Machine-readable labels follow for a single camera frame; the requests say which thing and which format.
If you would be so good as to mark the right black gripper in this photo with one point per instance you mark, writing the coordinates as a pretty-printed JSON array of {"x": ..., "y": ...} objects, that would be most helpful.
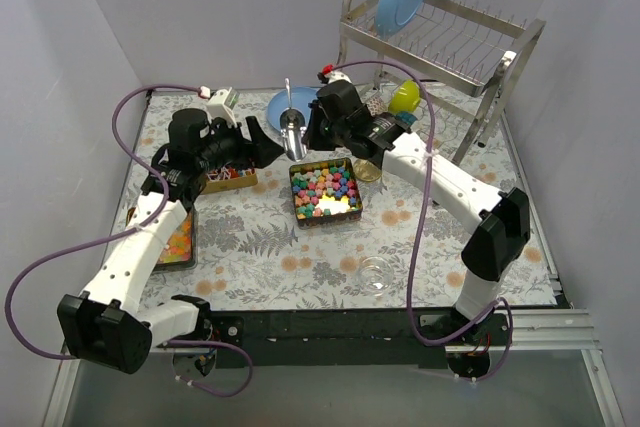
[{"x": 320, "y": 125}]

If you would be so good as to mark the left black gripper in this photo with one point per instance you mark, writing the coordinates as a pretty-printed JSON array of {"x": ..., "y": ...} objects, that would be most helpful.
[{"x": 247, "y": 142}]

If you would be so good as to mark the metal scoop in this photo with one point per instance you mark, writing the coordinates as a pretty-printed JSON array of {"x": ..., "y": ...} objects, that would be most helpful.
[{"x": 292, "y": 128}]

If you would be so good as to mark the tin of star candies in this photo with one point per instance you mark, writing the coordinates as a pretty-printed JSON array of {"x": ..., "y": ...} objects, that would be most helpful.
[{"x": 325, "y": 193}]

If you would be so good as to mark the tin of gummy candies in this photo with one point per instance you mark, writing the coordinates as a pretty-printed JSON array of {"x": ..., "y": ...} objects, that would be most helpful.
[{"x": 181, "y": 251}]

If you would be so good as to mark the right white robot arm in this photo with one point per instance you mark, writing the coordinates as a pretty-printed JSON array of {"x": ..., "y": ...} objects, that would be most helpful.
[{"x": 498, "y": 222}]

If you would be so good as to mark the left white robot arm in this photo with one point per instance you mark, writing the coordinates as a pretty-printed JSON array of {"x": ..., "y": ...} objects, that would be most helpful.
[{"x": 104, "y": 323}]

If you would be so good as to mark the tin of wrapped candies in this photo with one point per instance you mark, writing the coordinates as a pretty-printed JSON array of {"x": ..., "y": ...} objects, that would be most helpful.
[{"x": 229, "y": 178}]

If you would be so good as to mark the blue plate on table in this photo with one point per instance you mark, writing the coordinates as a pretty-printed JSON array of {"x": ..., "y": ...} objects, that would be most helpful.
[{"x": 301, "y": 97}]

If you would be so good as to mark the gold round tin lid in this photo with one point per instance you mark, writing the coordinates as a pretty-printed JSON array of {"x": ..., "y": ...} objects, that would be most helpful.
[{"x": 366, "y": 171}]

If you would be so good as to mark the patterned ceramic cup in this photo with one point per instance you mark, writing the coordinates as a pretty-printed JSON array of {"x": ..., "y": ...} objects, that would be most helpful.
[{"x": 376, "y": 105}]

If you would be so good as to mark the teal white mug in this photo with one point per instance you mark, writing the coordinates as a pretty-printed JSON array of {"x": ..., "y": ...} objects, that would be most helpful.
[{"x": 406, "y": 117}]

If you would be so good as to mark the yellow-green bowl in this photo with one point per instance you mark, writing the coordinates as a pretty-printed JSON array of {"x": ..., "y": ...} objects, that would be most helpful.
[{"x": 406, "y": 98}]

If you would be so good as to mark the clear glass bowl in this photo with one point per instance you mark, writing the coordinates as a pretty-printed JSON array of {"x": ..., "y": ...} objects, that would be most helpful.
[{"x": 374, "y": 275}]

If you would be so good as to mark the steel dish rack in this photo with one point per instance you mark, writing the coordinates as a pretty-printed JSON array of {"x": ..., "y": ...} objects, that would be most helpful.
[{"x": 472, "y": 50}]

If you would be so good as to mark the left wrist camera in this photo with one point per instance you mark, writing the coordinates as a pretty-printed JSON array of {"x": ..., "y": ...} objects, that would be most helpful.
[{"x": 221, "y": 105}]

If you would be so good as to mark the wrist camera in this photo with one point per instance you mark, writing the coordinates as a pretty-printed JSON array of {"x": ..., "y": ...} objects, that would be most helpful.
[
  {"x": 221, "y": 105},
  {"x": 330, "y": 74}
]

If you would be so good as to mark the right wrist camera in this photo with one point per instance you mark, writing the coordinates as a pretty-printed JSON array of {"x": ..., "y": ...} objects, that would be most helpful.
[{"x": 330, "y": 74}]

